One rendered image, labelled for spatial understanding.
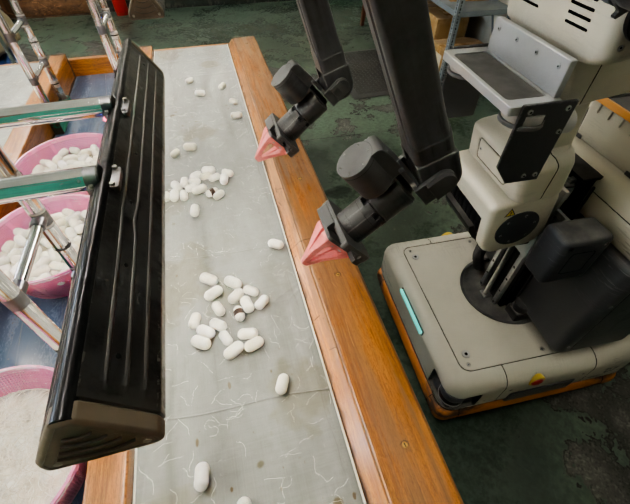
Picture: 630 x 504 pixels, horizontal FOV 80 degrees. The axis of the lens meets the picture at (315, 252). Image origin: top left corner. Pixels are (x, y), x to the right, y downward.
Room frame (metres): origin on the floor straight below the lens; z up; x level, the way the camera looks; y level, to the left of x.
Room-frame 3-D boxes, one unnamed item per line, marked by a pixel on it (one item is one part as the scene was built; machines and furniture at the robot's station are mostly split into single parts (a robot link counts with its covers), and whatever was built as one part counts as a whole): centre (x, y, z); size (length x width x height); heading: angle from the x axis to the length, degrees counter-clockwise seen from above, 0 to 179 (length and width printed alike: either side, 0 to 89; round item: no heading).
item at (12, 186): (0.35, 0.30, 0.90); 0.20 x 0.19 x 0.45; 15
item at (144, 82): (0.37, 0.23, 1.08); 0.62 x 0.08 x 0.07; 15
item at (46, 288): (0.56, 0.57, 0.72); 0.27 x 0.27 x 0.10
